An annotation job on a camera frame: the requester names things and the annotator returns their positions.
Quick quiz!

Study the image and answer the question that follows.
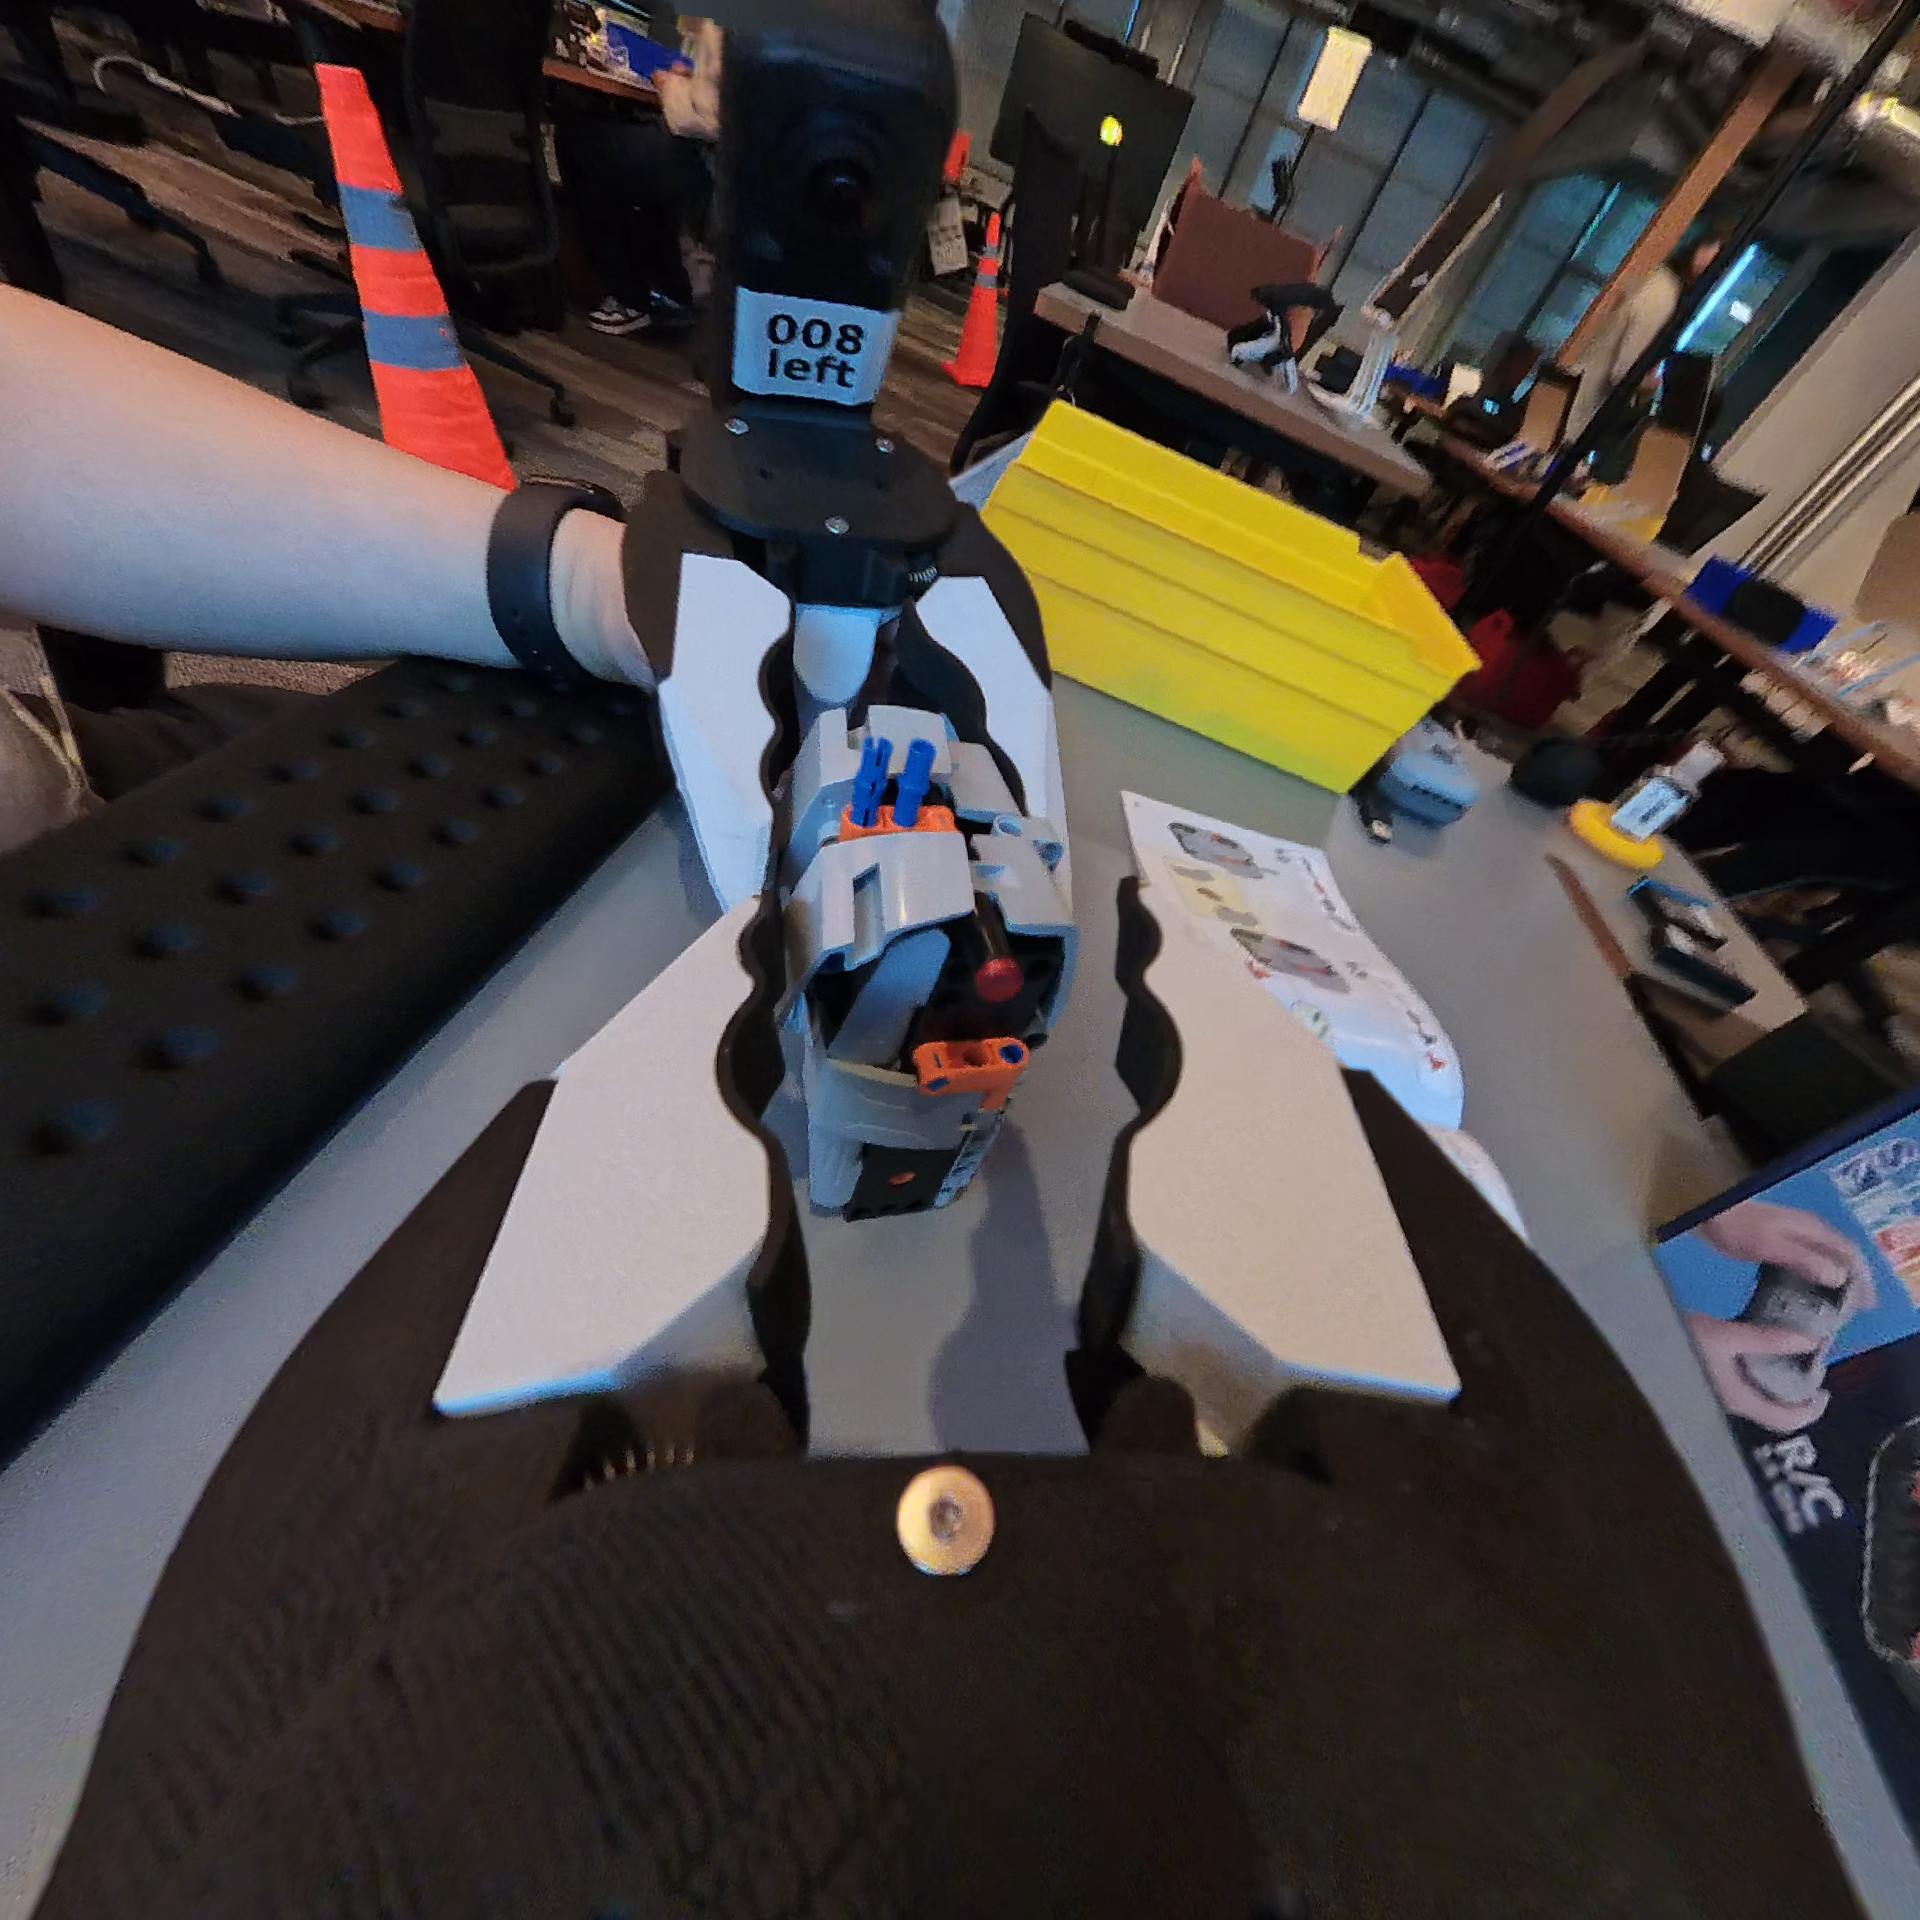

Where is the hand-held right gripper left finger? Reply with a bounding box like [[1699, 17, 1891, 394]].
[[431, 901, 818, 1457]]

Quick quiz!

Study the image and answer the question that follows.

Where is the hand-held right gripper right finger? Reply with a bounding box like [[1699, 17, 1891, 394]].
[[1061, 874, 1463, 1457]]

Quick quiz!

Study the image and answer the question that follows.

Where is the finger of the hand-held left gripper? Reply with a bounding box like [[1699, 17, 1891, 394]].
[[895, 575, 1078, 993], [658, 552, 802, 920]]

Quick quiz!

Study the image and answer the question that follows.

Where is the grey building block robot model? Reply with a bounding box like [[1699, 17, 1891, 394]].
[[766, 704, 1078, 1217]]

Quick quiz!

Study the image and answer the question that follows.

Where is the person's left forearm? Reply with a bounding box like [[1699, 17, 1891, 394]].
[[0, 280, 519, 666]]

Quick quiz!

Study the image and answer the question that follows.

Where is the grey desk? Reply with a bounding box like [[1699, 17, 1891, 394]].
[[0, 671, 1823, 1920]]

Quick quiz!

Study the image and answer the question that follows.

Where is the person's left hand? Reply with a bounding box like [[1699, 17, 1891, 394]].
[[547, 517, 662, 691]]

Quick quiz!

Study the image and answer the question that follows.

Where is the small orange traffic cone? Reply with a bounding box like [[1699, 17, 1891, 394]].
[[942, 208, 1002, 394]]

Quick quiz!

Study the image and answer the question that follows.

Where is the yellow plastic bin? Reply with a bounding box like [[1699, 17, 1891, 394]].
[[981, 397, 1484, 796]]

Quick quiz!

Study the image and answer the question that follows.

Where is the black wristwatch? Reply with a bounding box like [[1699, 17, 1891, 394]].
[[483, 475, 630, 688]]

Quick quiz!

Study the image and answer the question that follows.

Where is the open instruction booklet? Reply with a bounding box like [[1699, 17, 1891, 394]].
[[1122, 792, 1467, 1128]]

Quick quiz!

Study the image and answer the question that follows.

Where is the grey background table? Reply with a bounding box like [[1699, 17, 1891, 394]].
[[1033, 277, 1439, 504]]

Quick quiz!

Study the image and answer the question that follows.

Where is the brown wooden stick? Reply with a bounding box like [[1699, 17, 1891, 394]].
[[1543, 852, 1654, 985]]

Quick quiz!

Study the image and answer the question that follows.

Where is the black monitor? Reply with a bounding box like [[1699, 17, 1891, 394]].
[[989, 13, 1197, 315]]

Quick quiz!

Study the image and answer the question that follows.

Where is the black white device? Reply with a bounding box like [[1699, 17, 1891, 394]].
[[1227, 280, 1347, 373]]

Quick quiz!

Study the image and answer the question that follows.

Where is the grey battery block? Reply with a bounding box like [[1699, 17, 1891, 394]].
[[1377, 726, 1479, 829]]

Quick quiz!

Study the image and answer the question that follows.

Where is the large orange traffic cone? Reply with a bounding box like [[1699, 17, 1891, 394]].
[[310, 63, 519, 493]]

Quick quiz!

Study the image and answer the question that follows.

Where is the black office chair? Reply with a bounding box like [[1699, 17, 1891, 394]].
[[289, 0, 577, 429]]

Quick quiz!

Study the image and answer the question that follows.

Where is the brown cardboard box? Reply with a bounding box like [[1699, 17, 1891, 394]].
[[1153, 161, 1341, 335]]

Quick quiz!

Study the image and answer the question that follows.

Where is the yellow tape roll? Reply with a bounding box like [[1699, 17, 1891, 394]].
[[1567, 795, 1665, 874]]

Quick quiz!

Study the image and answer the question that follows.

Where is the blue robot kit box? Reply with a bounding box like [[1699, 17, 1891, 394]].
[[1654, 1102, 1920, 1704]]

